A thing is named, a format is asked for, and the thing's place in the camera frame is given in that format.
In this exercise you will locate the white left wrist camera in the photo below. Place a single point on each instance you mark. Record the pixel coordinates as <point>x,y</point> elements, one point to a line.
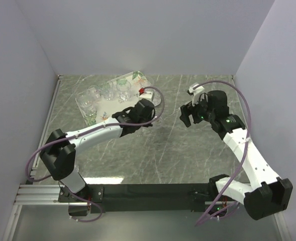
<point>145,94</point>

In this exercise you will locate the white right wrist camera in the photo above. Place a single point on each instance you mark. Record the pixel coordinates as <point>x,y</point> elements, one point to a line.
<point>195,91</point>

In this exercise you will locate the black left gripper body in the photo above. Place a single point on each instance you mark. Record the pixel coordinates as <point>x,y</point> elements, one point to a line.
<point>145,120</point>

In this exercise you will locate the floral leaf print tray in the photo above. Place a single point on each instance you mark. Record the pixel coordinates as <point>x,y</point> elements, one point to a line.
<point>105,108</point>

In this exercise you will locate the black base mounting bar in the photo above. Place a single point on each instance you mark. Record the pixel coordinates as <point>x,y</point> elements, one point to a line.
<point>149,197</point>

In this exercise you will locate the grey aluminium frame rail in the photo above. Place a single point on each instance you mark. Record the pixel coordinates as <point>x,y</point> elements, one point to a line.
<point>30,195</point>

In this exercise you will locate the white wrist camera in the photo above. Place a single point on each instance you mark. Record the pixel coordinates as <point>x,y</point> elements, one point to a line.
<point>145,94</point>
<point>195,91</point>

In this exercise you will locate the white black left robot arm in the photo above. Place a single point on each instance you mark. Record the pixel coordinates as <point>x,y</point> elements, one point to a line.
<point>59,157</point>

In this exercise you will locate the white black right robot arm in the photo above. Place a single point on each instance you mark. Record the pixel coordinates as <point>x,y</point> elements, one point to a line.
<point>267,193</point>

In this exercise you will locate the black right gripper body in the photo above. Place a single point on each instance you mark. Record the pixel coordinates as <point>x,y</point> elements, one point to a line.
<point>203,112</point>

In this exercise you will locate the clear glass cup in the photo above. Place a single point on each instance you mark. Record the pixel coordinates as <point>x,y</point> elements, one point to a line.
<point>124,89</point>
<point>107,90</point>
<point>95,93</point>
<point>86,103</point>
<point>158,121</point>

